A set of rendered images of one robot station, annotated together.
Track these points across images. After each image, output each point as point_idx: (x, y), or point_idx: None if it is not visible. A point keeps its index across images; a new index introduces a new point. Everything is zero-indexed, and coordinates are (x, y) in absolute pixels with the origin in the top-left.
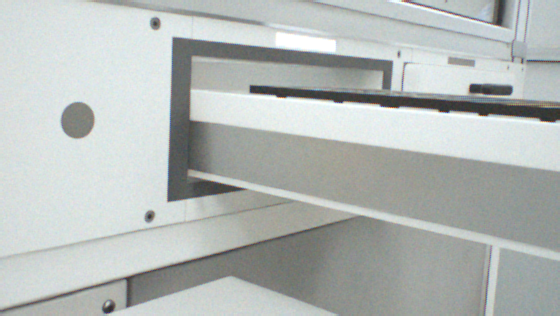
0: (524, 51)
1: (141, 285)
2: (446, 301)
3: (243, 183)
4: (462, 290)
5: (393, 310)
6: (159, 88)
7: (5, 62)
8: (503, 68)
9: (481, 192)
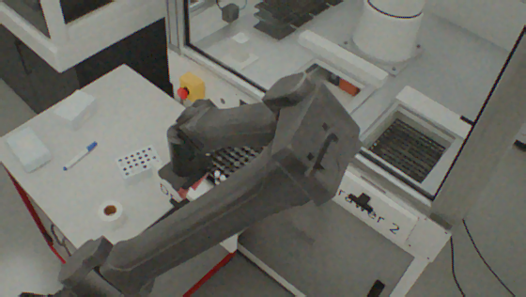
0: (447, 226)
1: None
2: (363, 257)
3: None
4: (378, 266)
5: (326, 224)
6: (237, 105)
7: (212, 86)
8: (419, 215)
9: None
